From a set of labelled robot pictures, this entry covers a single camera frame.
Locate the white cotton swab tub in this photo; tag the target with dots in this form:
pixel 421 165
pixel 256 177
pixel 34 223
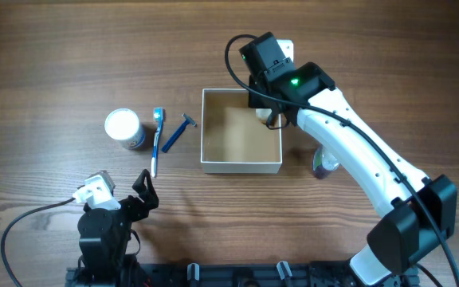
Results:
pixel 124 126

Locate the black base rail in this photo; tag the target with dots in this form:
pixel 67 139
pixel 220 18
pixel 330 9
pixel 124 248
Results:
pixel 313 274

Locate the blue white toothbrush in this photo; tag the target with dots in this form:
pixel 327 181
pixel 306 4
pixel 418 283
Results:
pixel 158 118

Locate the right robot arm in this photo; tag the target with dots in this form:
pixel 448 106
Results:
pixel 417 213

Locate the clear bottle white cap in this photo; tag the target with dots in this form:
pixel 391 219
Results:
pixel 324 163

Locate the white bamboo print tube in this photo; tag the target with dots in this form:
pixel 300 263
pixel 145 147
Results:
pixel 263 114

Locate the blue disposable razor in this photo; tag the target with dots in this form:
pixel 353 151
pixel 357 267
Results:
pixel 179 131

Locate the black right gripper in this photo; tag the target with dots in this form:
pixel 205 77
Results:
pixel 256 101

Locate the white open cardboard box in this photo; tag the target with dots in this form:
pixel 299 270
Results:
pixel 233 140

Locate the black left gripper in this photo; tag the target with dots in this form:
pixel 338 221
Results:
pixel 141 210

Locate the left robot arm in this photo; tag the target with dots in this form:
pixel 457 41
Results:
pixel 105 231

